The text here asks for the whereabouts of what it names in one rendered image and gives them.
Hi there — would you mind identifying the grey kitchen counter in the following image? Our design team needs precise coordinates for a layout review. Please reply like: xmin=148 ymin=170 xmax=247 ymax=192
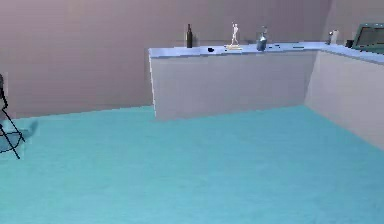
xmin=147 ymin=41 xmax=384 ymax=152

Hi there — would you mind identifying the dark wine bottle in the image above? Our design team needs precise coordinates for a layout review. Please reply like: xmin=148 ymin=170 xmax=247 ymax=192
xmin=186 ymin=23 xmax=194 ymax=49

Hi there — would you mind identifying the white figurine statue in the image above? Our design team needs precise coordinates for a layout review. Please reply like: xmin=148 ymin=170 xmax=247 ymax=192
xmin=225 ymin=22 xmax=244 ymax=51

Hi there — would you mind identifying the black folding chair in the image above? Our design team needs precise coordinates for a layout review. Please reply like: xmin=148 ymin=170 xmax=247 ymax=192
xmin=0 ymin=73 xmax=26 ymax=160

